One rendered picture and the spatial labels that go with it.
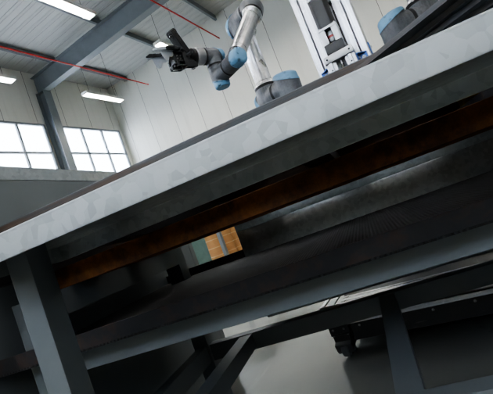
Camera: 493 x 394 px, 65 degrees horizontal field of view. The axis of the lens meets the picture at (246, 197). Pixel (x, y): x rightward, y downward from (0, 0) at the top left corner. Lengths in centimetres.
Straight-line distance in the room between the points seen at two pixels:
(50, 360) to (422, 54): 60
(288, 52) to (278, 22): 94
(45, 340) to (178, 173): 37
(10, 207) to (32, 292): 59
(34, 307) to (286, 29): 1184
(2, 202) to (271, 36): 1149
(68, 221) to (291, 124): 25
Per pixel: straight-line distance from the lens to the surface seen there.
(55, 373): 67
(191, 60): 178
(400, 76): 35
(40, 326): 66
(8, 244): 51
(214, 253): 872
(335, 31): 192
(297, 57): 1191
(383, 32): 179
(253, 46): 202
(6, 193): 123
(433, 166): 146
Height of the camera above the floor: 66
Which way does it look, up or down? 4 degrees up
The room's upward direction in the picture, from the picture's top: 21 degrees counter-clockwise
